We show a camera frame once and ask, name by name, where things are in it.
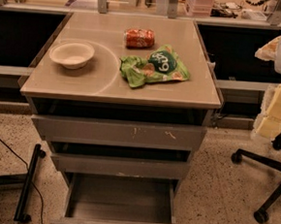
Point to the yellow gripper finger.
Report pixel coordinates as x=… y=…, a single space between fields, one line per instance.
x=268 y=51
x=268 y=121

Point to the green rice chip bag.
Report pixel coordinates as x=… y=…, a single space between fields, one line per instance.
x=159 y=66

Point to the top drawer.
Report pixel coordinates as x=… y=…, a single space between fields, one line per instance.
x=118 y=133

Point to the grey drawer cabinet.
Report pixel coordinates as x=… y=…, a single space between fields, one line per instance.
x=98 y=91

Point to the middle drawer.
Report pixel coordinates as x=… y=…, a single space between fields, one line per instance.
x=94 y=165

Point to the open bottom drawer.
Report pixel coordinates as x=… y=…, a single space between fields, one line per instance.
x=96 y=199

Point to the black office chair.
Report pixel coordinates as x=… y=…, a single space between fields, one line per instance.
x=261 y=215

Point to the pink stacked box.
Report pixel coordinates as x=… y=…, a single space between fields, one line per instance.
x=198 y=7

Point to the orange soda can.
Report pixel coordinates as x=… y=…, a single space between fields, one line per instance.
x=139 y=38

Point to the white bowl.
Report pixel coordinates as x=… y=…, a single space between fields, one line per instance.
x=72 y=54

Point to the black stand leg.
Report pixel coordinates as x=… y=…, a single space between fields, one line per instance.
x=20 y=214

